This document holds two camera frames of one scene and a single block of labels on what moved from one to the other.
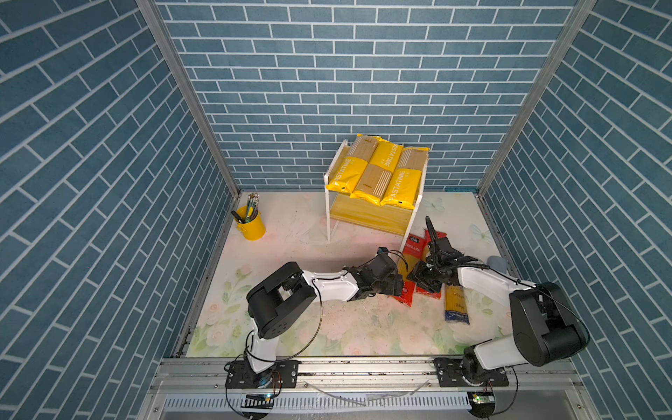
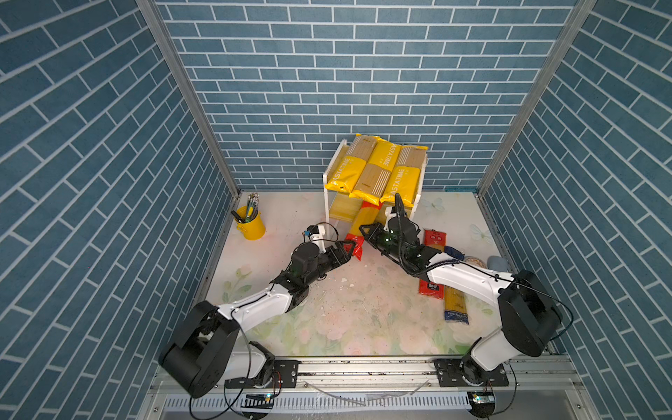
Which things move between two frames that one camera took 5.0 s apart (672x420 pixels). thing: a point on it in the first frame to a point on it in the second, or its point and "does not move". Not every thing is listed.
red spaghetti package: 419,289 does not move
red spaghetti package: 413,248 to 367,214
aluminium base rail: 539,388 does not move
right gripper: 416,275 to 376,232
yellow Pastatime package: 404,182 does not move
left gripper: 391,283 to 339,258
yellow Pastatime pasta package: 351,166 does not move
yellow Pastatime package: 379,171 does not move
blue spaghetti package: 456,309 does not move
